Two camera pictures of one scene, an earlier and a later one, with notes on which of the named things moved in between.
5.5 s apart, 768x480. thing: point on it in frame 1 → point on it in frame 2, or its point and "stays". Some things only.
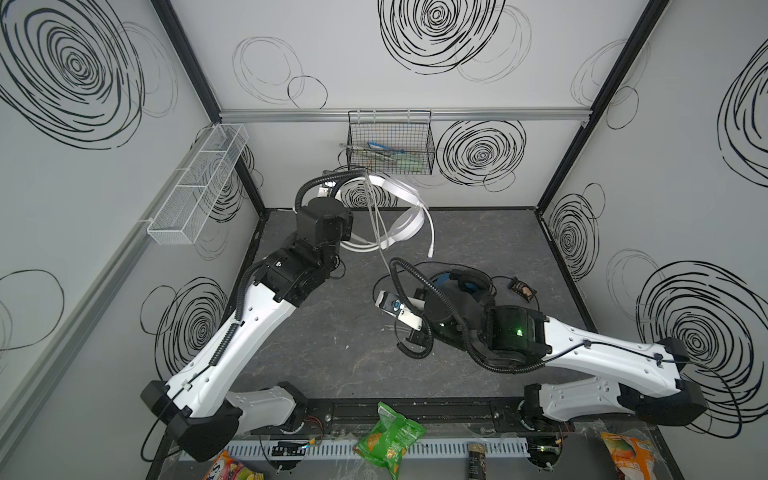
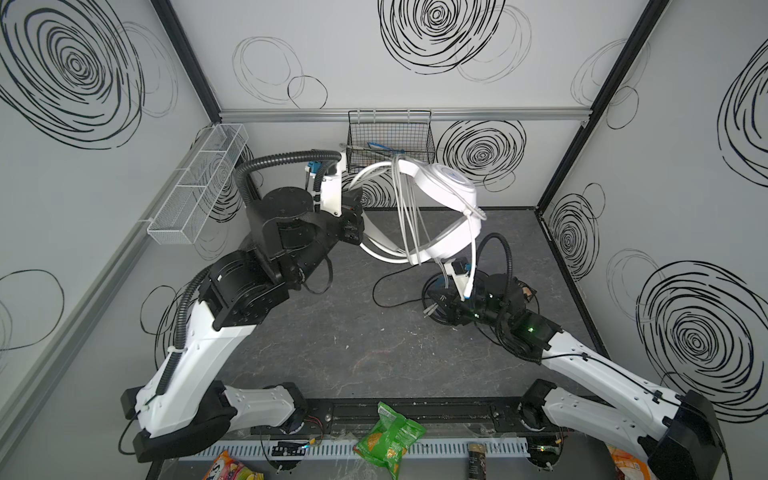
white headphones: (396, 215) → (446, 217)
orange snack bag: (633, 456) stays
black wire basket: (391, 142) stays
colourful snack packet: (226, 468) stays
